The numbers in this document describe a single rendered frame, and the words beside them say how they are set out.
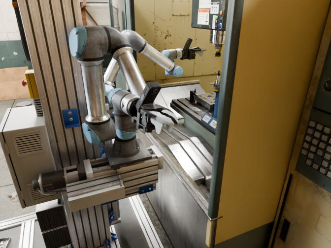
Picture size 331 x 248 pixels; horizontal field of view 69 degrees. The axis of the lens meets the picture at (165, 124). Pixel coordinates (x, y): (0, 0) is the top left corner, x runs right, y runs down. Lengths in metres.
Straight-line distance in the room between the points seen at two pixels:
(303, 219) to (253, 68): 0.87
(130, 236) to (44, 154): 0.96
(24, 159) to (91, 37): 0.72
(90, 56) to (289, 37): 0.79
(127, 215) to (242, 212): 1.06
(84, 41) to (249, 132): 0.79
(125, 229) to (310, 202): 1.30
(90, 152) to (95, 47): 0.65
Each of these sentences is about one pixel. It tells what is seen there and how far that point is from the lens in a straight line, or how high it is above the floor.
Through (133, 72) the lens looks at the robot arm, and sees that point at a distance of 1.06.
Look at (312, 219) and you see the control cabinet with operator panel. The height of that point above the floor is 0.80.
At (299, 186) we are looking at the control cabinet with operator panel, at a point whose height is 0.92.
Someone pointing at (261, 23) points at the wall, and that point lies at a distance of 1.00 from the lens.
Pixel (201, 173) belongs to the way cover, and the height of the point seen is 0.70.
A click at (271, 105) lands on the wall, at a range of 1.15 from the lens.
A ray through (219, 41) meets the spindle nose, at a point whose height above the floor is 1.52.
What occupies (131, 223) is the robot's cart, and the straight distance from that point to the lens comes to 2.10.
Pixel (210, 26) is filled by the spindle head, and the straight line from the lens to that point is 1.91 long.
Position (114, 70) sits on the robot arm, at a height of 1.36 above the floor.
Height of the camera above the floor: 1.74
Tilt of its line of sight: 25 degrees down
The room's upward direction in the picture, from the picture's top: straight up
